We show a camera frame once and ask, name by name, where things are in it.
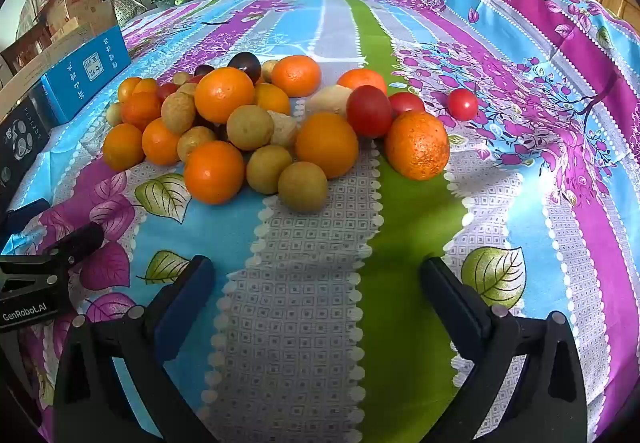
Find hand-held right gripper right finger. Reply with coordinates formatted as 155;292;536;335
419;257;588;443

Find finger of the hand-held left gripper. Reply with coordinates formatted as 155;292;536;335
47;222;106;269
0;198;51;249

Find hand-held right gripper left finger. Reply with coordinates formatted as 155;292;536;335
52;254;218;443

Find pile of brown longans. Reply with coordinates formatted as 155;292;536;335
106;59;329;212

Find pile of oranges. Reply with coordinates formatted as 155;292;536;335
102;54;451;206

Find black printed box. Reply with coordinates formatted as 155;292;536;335
0;107;51;211

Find blue cardboard box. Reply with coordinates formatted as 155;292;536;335
40;25;132;126

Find dark wooden desk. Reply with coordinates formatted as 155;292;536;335
0;23;53;74

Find oblong red tomato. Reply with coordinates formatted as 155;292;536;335
346;85;393;140

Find pale peeled fruit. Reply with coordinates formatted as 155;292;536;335
305;84;353;118
267;110;300;148

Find checkered woven bag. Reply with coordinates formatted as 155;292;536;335
110;0;148;26

